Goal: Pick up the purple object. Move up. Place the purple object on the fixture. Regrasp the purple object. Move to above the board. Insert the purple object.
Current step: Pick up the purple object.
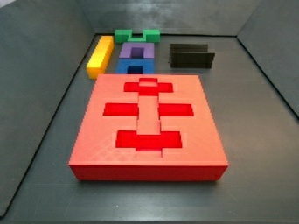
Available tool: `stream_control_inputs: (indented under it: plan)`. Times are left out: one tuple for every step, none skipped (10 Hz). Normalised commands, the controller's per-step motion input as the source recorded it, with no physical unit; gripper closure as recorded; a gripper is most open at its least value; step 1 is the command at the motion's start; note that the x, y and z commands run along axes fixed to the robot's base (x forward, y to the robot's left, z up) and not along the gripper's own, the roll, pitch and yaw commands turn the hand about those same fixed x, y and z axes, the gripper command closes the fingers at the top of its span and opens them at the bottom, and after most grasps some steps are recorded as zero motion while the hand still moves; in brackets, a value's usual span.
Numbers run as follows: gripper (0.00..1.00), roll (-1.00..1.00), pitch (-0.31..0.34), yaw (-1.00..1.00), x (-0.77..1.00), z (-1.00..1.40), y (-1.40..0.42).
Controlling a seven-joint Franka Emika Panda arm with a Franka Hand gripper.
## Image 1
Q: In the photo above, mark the black fixture bracket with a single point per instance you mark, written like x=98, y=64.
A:
x=190, y=56

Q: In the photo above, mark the green stepped block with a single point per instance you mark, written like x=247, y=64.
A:
x=150, y=36

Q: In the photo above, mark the purple U-shaped block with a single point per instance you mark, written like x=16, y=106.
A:
x=134, y=50

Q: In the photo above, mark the blue U-shaped block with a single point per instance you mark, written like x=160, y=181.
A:
x=135, y=66

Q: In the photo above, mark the red board with cutouts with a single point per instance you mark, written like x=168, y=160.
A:
x=148, y=131

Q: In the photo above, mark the yellow long bar block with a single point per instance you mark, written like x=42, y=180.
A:
x=100, y=56

